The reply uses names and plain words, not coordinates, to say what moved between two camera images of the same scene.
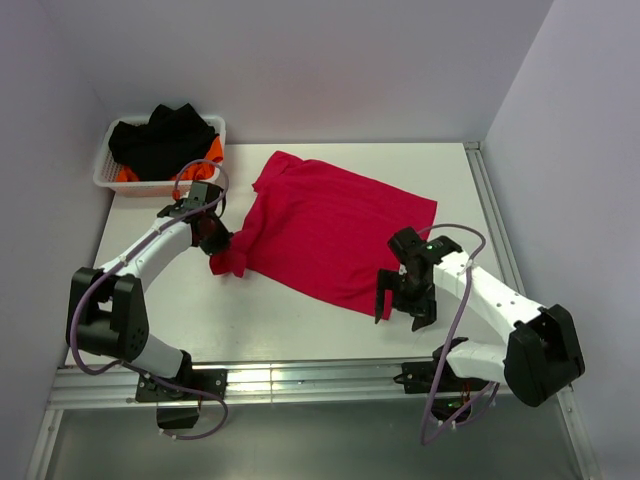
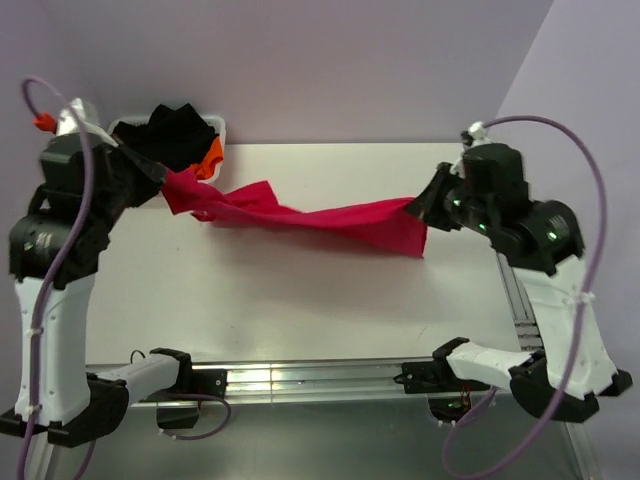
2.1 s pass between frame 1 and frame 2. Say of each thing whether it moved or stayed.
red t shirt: moved
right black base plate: stayed
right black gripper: moved
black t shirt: stayed
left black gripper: moved
